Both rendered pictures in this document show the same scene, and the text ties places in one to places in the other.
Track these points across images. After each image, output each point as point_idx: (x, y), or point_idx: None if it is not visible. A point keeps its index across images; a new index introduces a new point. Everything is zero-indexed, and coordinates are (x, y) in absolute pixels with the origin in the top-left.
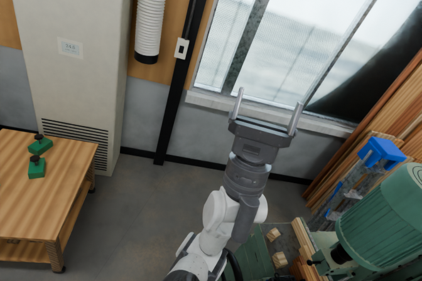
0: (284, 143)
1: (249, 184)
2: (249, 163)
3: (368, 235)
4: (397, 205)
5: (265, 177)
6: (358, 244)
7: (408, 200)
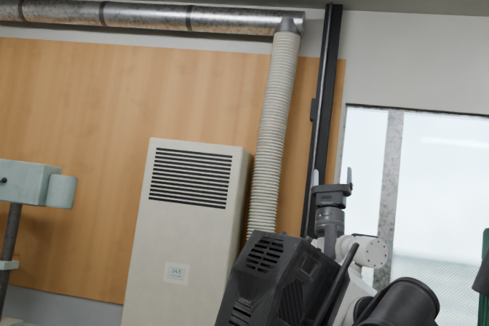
0: (343, 187)
1: (327, 215)
2: (327, 207)
3: (487, 303)
4: (484, 253)
5: (339, 212)
6: (488, 321)
7: (487, 242)
